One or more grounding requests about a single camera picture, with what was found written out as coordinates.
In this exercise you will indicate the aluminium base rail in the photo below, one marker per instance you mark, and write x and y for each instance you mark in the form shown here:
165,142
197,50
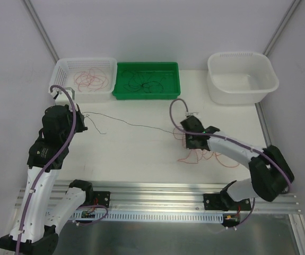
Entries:
170,197

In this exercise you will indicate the aluminium frame rail right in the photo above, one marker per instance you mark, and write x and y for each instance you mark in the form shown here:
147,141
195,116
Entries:
263,124

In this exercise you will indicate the white plastic tub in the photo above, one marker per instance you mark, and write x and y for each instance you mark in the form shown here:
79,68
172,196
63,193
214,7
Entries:
240,78

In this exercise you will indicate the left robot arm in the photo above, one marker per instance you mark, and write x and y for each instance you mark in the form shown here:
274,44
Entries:
33,231

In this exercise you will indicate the white slotted cable duct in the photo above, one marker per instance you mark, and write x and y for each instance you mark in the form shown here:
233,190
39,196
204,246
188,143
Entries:
168,217

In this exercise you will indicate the aluminium frame rail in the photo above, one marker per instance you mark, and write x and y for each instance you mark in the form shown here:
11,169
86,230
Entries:
40,30
263,124

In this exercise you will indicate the green plastic tray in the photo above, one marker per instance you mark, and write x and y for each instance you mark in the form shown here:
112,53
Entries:
147,81

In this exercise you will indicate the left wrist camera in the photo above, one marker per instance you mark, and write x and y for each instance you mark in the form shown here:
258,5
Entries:
60,97

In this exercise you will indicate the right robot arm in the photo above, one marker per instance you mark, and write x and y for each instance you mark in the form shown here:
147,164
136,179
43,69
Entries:
270,174

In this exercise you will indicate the aluminium frame rail left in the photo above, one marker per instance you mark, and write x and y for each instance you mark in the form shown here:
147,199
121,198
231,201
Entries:
40,30

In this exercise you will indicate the white perforated basket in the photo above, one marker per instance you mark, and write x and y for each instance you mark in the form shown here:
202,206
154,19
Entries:
93,79

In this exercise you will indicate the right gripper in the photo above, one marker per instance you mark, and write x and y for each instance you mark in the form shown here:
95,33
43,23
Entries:
192,142

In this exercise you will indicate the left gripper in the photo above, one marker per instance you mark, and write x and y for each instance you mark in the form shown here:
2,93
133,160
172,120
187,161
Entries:
79,120

